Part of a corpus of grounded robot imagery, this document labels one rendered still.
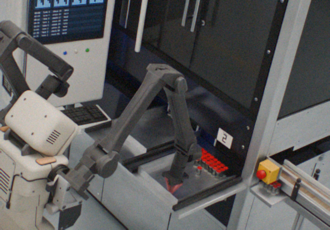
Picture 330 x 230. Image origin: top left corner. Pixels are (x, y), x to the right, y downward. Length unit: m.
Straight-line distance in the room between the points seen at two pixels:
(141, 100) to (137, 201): 1.43
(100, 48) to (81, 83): 0.21
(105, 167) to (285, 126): 0.94
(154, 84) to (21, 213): 0.67
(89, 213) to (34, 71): 1.11
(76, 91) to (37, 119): 1.13
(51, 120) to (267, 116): 0.95
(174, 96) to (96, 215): 1.74
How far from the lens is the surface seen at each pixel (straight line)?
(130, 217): 3.70
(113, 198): 3.79
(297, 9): 2.53
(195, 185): 2.84
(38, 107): 2.27
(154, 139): 3.08
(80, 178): 2.22
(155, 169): 2.88
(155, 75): 2.24
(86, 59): 3.30
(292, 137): 2.97
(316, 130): 3.12
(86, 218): 3.93
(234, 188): 2.89
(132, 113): 2.23
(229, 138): 2.91
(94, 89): 3.41
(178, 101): 2.38
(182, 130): 2.50
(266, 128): 2.75
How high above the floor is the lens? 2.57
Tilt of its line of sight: 30 degrees down
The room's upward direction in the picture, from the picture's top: 11 degrees clockwise
